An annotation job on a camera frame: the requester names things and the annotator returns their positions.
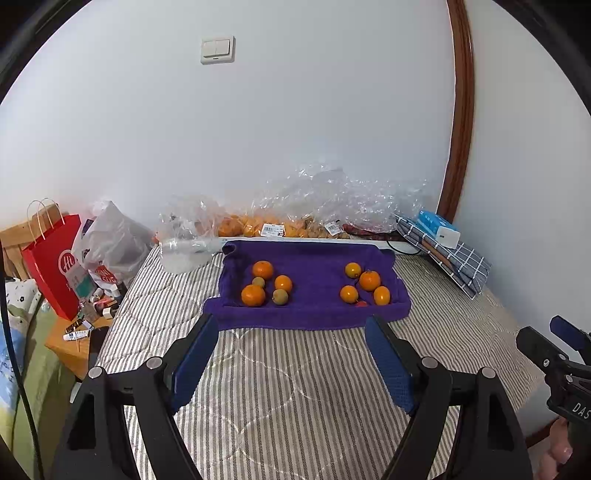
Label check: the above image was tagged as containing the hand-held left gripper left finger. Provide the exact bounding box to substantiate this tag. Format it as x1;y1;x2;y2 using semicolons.
50;314;220;480

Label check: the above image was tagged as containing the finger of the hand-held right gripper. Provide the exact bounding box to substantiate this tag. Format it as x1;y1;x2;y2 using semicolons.
549;316;591;356
516;326;568;370

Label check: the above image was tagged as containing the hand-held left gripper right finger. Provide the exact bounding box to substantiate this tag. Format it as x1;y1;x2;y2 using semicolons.
366;315;534;480

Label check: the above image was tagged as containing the bag of small brown fruits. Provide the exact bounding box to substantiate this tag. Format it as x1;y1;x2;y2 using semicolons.
307;220;352;240

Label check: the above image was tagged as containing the person's right hand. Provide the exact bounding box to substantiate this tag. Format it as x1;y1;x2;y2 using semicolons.
533;418;571;480

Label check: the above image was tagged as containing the striped bed cover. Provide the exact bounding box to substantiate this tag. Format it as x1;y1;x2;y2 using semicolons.
83;247;548;480

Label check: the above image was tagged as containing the black phone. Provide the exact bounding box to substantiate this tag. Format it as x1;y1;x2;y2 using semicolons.
88;325;112;366

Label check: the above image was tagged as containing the plaid folded cloth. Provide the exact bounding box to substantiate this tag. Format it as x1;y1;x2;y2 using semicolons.
392;215;492;300

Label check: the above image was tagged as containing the pile of small toiletries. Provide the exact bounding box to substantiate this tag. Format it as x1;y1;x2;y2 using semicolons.
65;277;125;342

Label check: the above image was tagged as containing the purple towel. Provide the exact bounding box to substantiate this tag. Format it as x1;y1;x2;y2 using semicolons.
202;239;413;331

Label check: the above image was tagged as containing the wooden nightstand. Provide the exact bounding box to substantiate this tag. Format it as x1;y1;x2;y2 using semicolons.
45;316;112;381

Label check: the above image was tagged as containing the small clear plastic bag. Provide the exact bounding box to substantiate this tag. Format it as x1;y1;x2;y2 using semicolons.
157;196;227;273

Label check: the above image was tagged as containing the bag of oranges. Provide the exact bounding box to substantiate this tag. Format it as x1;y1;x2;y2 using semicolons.
217;213;310;238

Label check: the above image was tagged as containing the dark red cloth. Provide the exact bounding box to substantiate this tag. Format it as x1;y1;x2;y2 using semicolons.
344;224;398;237

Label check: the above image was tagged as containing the grey plastic bag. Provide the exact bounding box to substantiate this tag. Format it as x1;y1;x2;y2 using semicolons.
71;200;153;296

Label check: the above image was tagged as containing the blue tissue pack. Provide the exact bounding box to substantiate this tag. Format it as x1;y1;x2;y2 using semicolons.
417;210;461;250

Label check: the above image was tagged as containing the green cloth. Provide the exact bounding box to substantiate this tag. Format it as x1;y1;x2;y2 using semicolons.
11;300;77;467

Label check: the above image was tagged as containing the red paper bag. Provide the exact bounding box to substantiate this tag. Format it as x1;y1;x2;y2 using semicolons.
21;198;84;321

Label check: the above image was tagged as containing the large crumpled clear plastic bag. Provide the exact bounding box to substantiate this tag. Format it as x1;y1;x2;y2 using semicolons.
252;164;435;232

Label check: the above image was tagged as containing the white dotted cloth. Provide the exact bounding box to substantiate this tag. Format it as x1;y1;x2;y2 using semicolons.
0;277;41;320

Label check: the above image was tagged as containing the wooden chair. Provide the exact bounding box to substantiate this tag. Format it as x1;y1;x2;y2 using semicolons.
0;222;34;282

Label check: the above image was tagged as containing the thin black cable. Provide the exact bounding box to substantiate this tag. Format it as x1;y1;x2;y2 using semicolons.
387;240;428;257

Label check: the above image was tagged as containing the brown wooden door frame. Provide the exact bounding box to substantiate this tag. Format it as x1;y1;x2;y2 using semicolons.
436;0;476;224

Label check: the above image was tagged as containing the white light switch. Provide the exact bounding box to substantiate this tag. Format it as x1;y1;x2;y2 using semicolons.
200;36;236;65

